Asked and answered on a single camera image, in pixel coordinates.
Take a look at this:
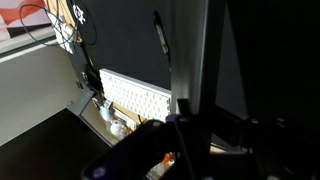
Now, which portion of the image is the grey monitor stand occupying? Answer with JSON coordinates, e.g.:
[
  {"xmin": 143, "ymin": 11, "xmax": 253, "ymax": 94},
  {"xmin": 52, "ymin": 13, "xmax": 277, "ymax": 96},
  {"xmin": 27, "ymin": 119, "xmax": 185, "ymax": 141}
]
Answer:
[{"xmin": 66, "ymin": 88, "xmax": 96, "ymax": 117}]

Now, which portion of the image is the small orange toy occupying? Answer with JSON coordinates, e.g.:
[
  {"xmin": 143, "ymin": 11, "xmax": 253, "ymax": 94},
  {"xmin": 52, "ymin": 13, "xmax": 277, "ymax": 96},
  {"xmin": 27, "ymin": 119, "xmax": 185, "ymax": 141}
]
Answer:
[{"xmin": 159, "ymin": 153, "xmax": 175, "ymax": 167}]

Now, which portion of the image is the large black monitor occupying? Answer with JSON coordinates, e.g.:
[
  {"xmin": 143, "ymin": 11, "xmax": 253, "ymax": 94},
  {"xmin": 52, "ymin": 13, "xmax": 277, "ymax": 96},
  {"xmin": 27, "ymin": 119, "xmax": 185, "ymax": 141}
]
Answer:
[{"xmin": 0, "ymin": 108, "xmax": 114, "ymax": 180}]

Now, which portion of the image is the black pen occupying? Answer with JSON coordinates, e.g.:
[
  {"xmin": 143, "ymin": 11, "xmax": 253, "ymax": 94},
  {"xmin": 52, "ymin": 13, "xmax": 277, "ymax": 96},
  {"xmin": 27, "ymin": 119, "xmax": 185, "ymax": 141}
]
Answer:
[{"xmin": 153, "ymin": 10, "xmax": 172, "ymax": 66}]

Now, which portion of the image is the white keyboard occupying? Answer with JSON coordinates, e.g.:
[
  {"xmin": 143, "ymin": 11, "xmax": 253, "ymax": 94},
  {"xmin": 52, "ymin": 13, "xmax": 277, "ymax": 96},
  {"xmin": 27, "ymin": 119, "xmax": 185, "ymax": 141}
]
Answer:
[{"xmin": 99, "ymin": 68, "xmax": 173, "ymax": 123}]

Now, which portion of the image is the black looping cable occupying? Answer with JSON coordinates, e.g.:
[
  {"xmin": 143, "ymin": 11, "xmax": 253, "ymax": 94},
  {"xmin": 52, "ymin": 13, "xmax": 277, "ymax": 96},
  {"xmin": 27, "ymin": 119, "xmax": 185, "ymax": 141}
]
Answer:
[{"xmin": 18, "ymin": 0, "xmax": 98, "ymax": 47}]

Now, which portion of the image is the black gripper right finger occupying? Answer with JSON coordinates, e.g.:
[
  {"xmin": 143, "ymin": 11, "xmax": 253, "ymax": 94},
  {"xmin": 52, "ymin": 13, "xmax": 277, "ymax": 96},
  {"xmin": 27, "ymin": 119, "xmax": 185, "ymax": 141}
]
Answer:
[{"xmin": 213, "ymin": 105, "xmax": 320, "ymax": 180}]

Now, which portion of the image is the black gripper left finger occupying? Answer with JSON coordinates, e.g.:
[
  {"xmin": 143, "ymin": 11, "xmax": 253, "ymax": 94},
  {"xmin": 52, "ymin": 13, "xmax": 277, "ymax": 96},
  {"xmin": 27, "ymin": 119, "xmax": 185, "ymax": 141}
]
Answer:
[{"xmin": 80, "ymin": 99, "xmax": 201, "ymax": 180}]

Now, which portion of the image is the black desk mat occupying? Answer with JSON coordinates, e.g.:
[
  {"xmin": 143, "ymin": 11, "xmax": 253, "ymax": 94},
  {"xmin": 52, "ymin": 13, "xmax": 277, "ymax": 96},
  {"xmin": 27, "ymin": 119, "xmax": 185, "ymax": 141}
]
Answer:
[{"xmin": 66, "ymin": 0, "xmax": 174, "ymax": 91}]

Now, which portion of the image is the white power strip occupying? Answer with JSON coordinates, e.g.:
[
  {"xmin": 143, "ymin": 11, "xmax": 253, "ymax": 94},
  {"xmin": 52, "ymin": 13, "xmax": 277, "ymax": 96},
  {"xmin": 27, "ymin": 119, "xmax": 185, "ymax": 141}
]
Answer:
[{"xmin": 46, "ymin": 11, "xmax": 81, "ymax": 55}]

